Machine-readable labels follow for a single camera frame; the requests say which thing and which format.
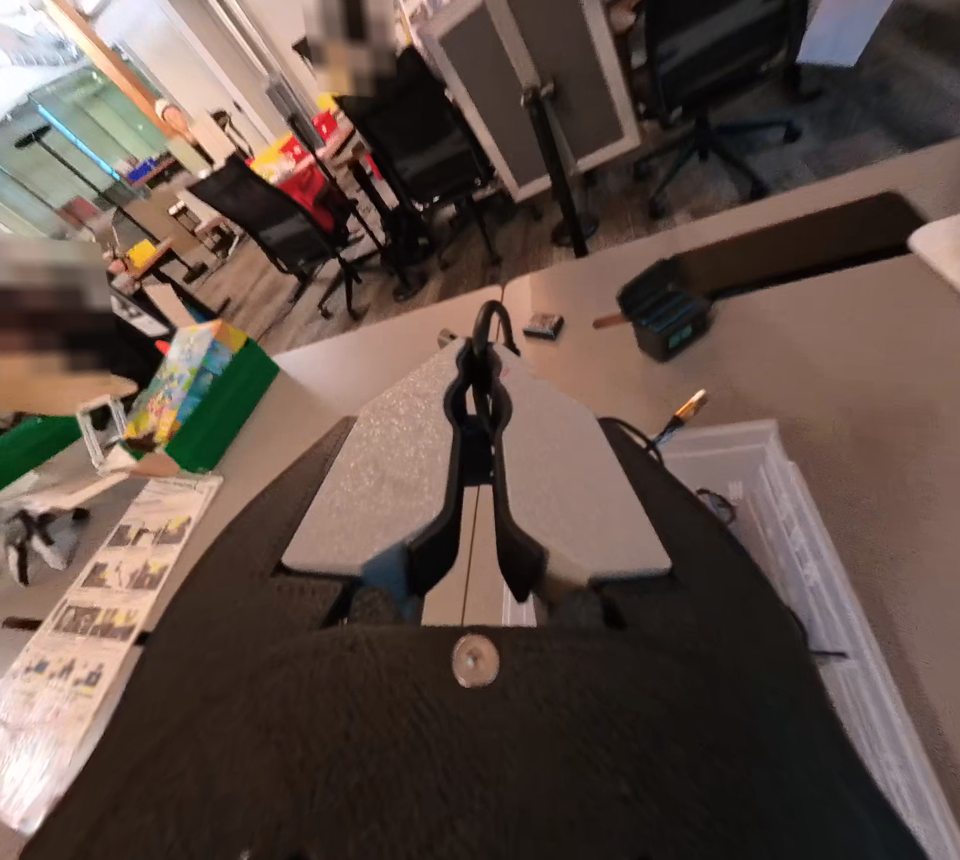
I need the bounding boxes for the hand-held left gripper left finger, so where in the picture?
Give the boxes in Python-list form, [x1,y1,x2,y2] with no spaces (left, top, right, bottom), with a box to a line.
[279,336,481,604]

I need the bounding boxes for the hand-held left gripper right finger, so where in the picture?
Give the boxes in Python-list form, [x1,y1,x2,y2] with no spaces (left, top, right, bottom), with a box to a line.
[472,342,674,610]

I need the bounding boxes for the black usb cable gold plug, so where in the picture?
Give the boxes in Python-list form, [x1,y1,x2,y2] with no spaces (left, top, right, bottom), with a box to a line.
[468,299,710,486]

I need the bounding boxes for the green box colourful print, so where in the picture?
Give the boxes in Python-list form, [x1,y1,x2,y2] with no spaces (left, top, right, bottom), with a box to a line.
[120,318,281,476]

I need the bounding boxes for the black battery charger case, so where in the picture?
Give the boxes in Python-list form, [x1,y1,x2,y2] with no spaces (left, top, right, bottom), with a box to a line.
[616,258,714,364]

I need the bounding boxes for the clear acrylic stand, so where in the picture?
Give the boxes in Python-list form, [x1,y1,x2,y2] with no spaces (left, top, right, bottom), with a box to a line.
[75,393,134,476]

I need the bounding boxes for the illustrated instruction leaflet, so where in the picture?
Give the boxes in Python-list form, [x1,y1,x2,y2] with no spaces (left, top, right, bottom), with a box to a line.
[0,473,225,835]

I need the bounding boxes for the red bag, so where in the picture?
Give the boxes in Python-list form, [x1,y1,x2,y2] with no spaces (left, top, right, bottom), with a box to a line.
[281,158,340,233]

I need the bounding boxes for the yellow box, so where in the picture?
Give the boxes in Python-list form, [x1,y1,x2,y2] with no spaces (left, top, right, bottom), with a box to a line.
[123,237,179,278]

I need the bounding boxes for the plain green box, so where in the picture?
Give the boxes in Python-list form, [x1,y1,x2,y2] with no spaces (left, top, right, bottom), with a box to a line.
[0,412,85,491]

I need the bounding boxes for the white cabinet grey panels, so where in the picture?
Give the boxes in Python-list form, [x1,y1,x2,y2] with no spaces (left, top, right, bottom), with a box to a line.
[416,0,644,203]

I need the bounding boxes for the short cable silver connectors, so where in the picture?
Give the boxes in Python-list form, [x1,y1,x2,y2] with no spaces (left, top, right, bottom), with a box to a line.
[693,485,744,527]

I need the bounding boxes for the black post stand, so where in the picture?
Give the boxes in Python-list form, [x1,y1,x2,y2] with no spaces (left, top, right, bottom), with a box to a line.
[521,78,603,259]

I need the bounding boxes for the grey black strap bundle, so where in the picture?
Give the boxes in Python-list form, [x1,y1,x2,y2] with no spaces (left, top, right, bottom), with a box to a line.
[0,506,93,587]

